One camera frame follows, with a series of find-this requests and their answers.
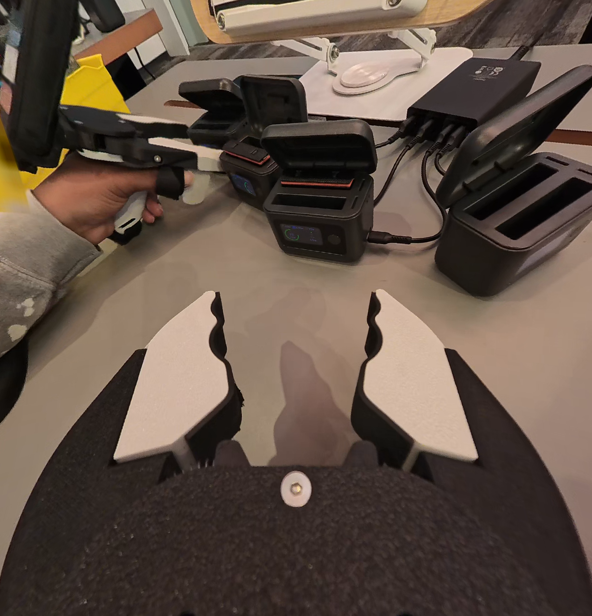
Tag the black battery charging case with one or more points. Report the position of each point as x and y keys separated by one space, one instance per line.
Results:
x=479 y=260
x=320 y=139
x=276 y=103
x=204 y=91

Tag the person's left hand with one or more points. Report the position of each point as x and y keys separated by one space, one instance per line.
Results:
x=94 y=192

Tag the person's left forearm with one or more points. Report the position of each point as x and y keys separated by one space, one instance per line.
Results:
x=26 y=269

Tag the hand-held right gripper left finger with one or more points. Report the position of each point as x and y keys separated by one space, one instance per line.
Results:
x=175 y=385

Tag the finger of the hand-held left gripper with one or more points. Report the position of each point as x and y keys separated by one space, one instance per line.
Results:
x=151 y=121
x=209 y=159

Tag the wooden edged table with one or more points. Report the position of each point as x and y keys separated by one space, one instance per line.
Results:
x=132 y=29

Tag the yellow plastic bin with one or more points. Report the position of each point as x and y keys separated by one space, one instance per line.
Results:
x=94 y=82

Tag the black charging hub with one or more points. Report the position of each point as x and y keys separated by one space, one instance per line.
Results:
x=474 y=86

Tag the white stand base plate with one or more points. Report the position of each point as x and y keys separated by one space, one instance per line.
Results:
x=421 y=77

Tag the black battery orange rim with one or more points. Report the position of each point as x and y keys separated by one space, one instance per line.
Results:
x=248 y=155
x=320 y=183

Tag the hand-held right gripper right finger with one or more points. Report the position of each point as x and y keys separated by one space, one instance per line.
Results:
x=411 y=385

